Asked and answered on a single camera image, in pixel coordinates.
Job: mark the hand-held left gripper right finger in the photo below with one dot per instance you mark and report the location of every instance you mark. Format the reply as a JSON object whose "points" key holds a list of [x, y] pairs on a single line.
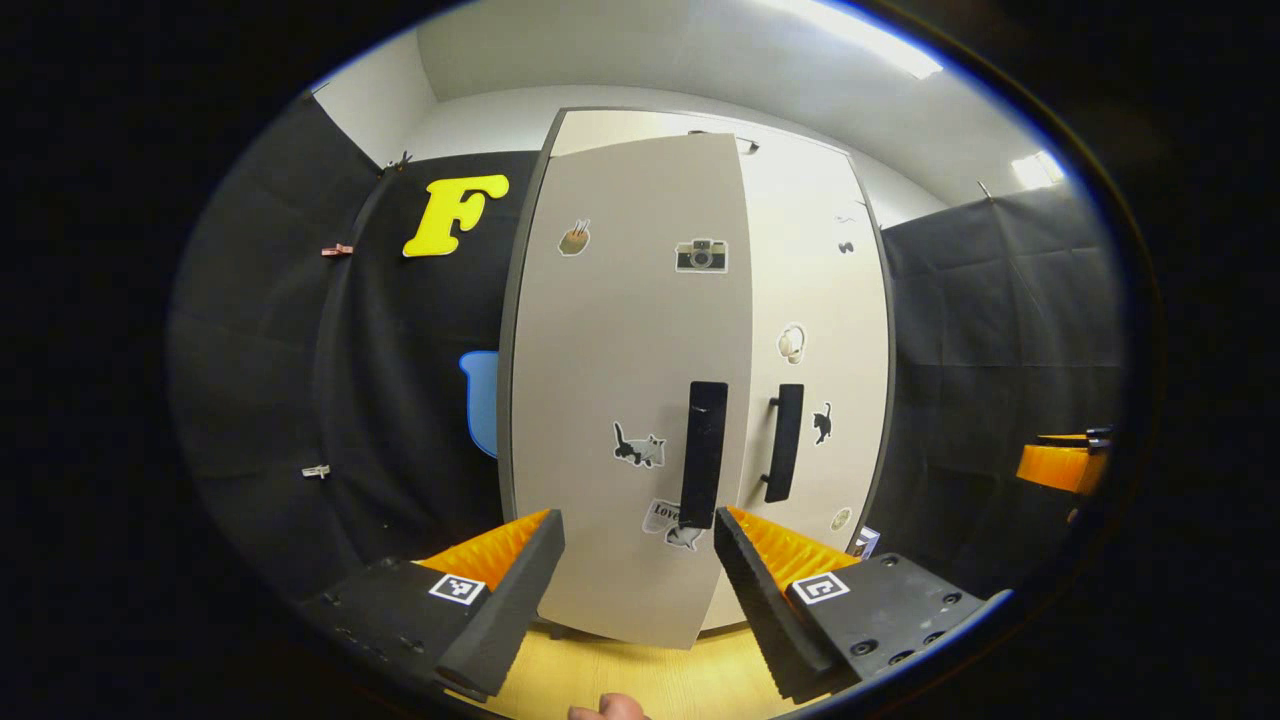
{"points": [[760, 590]]}

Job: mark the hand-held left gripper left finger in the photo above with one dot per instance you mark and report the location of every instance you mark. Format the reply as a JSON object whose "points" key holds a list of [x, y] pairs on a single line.
{"points": [[515, 610]]}

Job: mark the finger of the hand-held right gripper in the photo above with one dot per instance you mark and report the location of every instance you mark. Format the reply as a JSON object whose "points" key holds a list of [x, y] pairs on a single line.
{"points": [[1095, 436], [1060, 468]]}

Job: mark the white grey shoe cabinet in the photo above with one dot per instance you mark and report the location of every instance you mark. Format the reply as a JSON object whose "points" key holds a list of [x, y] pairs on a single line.
{"points": [[880, 300]]}

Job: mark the white cabinet door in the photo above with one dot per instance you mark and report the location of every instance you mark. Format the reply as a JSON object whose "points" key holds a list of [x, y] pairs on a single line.
{"points": [[620, 350], [815, 280]]}

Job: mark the black backdrop cloth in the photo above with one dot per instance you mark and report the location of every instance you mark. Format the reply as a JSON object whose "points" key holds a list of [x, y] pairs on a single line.
{"points": [[280, 380], [1000, 320]]}

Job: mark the white clip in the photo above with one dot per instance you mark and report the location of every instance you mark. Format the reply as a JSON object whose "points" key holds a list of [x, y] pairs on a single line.
{"points": [[316, 471]]}

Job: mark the small ceiling light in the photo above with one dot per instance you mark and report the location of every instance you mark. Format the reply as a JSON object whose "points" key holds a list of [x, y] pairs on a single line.
{"points": [[1037, 170]]}

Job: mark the pink clip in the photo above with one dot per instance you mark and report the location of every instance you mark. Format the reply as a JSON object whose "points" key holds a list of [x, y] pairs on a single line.
{"points": [[337, 250]]}

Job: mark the black clip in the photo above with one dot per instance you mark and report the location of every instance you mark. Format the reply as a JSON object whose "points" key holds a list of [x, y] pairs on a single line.
{"points": [[399, 161]]}

